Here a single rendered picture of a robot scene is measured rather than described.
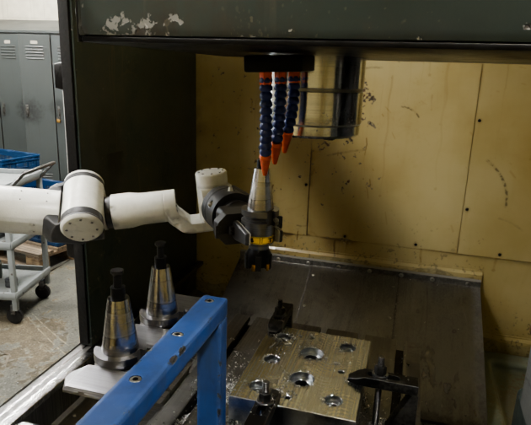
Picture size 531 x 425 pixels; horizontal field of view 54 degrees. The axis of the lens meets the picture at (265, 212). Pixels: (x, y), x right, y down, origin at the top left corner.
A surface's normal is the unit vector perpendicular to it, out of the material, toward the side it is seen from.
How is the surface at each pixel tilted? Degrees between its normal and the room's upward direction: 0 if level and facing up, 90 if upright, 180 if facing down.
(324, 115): 90
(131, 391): 0
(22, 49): 90
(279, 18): 90
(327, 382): 0
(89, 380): 0
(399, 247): 90
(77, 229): 121
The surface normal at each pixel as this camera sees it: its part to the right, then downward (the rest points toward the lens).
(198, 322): 0.04, -0.96
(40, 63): 0.07, 0.26
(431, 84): -0.28, 0.24
